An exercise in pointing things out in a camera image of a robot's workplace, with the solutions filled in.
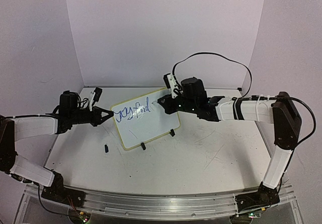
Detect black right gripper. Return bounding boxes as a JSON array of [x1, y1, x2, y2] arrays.
[[156, 93, 196, 115]]

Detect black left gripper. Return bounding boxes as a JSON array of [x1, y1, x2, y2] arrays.
[[69, 105, 114, 126]]

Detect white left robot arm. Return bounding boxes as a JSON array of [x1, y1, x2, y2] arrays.
[[1, 88, 114, 202]]

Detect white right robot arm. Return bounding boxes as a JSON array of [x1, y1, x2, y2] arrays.
[[157, 73, 301, 189]]

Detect black whiteboard stand foot right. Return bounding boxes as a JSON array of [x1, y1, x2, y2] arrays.
[[170, 129, 175, 137]]

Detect black whiteboard stand foot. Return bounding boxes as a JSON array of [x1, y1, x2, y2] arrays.
[[170, 129, 175, 137], [140, 142, 146, 150]]

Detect yellow-framed whiteboard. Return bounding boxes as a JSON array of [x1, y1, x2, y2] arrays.
[[110, 88, 181, 150]]

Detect black whiteboard stand foot left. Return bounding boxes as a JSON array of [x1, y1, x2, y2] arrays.
[[140, 142, 146, 150]]

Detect left circuit board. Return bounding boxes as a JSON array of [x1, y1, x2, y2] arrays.
[[67, 209, 91, 223]]

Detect circuit board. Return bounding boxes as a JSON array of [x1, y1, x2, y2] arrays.
[[248, 210, 263, 219], [67, 209, 91, 223]]

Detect right circuit board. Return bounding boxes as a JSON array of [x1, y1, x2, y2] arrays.
[[248, 210, 263, 219]]

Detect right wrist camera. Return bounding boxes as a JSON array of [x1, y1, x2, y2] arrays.
[[163, 73, 183, 99]]

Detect black right camera cable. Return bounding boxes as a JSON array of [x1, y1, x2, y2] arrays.
[[172, 52, 253, 99]]

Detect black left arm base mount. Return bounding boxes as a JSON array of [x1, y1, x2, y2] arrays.
[[41, 171, 86, 207]]

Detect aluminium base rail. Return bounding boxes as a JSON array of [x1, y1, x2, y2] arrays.
[[24, 181, 295, 216]]

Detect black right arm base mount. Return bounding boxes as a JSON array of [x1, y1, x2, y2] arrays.
[[235, 182, 280, 213]]

